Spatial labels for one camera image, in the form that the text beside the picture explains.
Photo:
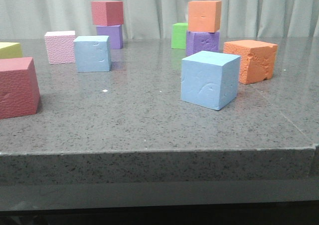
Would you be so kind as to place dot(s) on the light blue foam cube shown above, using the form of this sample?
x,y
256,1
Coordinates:
x,y
210,79
92,53

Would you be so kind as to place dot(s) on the right purple foam cube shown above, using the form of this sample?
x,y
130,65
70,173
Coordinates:
x,y
201,41

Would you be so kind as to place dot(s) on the purple foam cube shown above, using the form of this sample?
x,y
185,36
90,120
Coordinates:
x,y
115,34
201,41

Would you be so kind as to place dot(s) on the green foam cube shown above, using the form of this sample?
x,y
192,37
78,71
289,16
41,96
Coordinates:
x,y
178,35

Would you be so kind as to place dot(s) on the left purple foam cube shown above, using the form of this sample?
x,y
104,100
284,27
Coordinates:
x,y
115,34

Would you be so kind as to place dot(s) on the stacked orange foam cube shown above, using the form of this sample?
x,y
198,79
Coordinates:
x,y
204,15

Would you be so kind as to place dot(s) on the stacked red foam cube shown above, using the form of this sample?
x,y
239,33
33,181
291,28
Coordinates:
x,y
107,13

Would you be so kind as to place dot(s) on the damaged orange foam cube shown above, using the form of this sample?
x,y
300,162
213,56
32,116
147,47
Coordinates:
x,y
257,59

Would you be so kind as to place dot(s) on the pink foam cube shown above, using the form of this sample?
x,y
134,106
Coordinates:
x,y
60,46

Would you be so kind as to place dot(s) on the large red foam cube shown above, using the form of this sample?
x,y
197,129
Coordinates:
x,y
19,91

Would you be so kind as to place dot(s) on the yellow foam cube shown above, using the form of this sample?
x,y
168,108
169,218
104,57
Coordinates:
x,y
10,50

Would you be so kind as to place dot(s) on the grey curtain backdrop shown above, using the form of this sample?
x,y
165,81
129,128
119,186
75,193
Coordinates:
x,y
144,19

